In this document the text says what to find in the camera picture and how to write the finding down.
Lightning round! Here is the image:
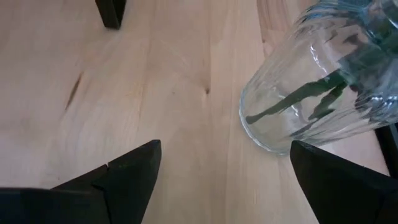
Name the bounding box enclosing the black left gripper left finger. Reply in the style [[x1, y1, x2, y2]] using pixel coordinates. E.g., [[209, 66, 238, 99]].
[[0, 139, 162, 224]]

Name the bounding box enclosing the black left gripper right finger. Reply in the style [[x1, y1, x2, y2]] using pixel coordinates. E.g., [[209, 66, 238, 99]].
[[290, 140, 398, 224]]

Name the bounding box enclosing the ribbed clear glass vase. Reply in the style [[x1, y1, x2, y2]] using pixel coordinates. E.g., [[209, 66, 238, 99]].
[[238, 0, 398, 156]]

